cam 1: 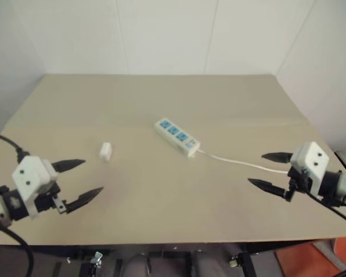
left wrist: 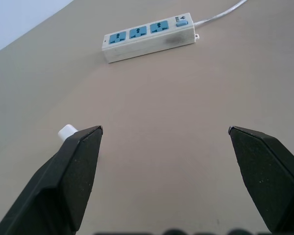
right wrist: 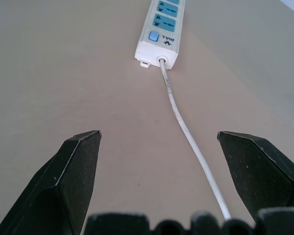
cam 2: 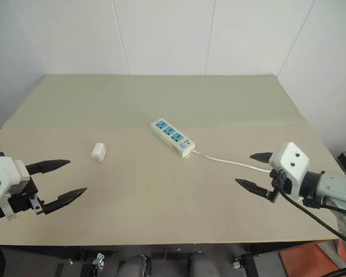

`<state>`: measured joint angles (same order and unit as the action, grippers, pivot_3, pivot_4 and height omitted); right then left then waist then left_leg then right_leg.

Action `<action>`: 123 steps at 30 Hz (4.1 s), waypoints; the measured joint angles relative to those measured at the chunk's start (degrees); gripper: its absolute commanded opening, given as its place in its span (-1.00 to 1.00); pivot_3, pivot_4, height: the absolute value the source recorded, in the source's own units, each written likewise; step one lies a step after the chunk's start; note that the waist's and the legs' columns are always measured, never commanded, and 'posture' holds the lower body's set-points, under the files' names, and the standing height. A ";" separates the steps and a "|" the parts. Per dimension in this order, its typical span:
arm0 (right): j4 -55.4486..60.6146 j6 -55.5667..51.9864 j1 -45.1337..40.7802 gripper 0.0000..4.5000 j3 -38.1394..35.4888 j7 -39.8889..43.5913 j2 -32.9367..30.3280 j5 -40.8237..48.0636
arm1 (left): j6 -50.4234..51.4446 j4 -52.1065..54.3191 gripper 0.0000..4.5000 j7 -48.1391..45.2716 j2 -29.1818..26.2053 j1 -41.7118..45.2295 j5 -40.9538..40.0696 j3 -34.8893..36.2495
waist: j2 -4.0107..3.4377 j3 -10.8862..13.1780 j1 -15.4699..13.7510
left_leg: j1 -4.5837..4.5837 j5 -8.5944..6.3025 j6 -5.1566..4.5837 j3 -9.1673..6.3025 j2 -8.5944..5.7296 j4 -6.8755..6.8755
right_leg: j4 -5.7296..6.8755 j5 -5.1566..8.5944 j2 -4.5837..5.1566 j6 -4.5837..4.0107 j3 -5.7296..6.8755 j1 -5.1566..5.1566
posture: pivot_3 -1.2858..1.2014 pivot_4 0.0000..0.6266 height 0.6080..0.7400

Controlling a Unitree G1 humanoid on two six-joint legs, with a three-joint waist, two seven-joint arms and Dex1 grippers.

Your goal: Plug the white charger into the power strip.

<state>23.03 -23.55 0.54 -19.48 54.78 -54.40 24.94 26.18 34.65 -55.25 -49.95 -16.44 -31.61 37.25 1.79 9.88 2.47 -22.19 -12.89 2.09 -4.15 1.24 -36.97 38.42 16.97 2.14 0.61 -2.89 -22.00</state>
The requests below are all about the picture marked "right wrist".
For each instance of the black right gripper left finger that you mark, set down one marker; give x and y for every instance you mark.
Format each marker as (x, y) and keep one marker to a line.
(63, 181)

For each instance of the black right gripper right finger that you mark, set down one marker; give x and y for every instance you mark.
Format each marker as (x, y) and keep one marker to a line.
(257, 169)

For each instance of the white power strip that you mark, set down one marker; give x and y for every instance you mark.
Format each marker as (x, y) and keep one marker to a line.
(159, 36)

